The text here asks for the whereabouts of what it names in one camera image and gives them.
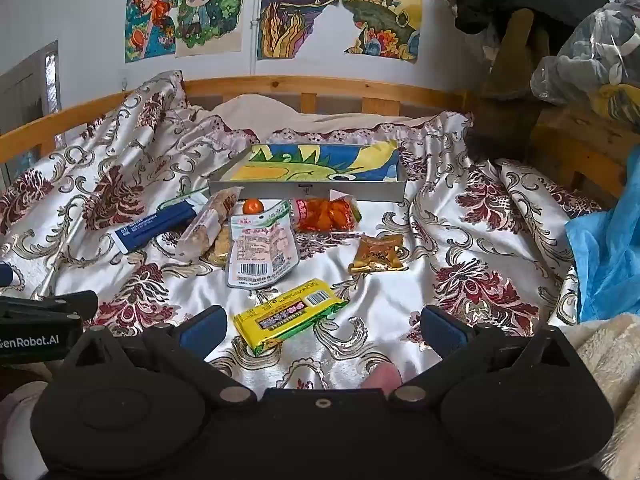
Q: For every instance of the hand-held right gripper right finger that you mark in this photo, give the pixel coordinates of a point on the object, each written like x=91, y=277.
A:
x=442, y=331

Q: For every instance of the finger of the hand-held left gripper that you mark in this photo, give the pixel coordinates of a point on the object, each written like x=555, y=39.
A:
x=55, y=305

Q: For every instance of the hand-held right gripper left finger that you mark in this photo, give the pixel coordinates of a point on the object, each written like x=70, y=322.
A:
x=202, y=334

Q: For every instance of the yellow snack packet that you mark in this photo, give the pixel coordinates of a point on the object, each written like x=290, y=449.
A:
x=287, y=317

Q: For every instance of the gold brown snack packet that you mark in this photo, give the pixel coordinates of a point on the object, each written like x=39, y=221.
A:
x=377, y=255

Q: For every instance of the white pouch packet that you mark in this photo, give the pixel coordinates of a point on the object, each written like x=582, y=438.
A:
x=262, y=245

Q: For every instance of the clear biscuit packet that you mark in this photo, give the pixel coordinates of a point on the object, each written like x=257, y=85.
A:
x=207, y=222

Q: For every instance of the tangerine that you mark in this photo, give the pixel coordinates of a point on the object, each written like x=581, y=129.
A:
x=252, y=206

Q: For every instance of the red orange snack packet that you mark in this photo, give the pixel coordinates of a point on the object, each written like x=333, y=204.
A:
x=327, y=215

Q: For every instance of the grey metal tray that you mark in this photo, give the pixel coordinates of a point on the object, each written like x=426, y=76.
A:
x=305, y=191

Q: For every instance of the golden cracker packet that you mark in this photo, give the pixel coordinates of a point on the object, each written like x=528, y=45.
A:
x=220, y=250

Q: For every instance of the floral satin blanket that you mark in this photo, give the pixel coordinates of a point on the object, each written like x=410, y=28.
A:
x=450, y=240

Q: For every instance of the dark blue long packet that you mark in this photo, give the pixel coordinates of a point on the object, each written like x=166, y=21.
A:
x=150, y=227

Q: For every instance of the green plastic strip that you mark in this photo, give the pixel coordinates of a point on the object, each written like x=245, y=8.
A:
x=182, y=199

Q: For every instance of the beige fleece blanket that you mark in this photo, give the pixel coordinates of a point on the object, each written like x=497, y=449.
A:
x=610, y=390

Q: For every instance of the blue plastic bag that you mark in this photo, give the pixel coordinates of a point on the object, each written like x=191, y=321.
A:
x=607, y=250

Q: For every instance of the light wooden furniture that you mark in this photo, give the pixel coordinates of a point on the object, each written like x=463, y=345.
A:
x=580, y=145

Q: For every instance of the cream bed sheet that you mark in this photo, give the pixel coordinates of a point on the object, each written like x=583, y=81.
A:
x=310, y=117

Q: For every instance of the olive brown garment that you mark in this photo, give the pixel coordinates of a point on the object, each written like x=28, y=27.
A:
x=510, y=90

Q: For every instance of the clear plastic bag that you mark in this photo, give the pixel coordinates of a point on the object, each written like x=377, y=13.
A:
x=585, y=50

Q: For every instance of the wooden bed frame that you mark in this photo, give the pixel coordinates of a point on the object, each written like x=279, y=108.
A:
x=310, y=87

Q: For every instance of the white wall conduit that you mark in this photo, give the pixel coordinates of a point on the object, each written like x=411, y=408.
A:
x=251, y=20

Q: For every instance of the landscape wall drawing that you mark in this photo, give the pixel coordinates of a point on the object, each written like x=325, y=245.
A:
x=385, y=15

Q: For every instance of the blonde figure wall drawing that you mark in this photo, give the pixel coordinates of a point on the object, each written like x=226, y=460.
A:
x=210, y=10

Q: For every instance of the swirl and seaweed wall drawing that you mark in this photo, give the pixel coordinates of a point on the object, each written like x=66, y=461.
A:
x=295, y=10

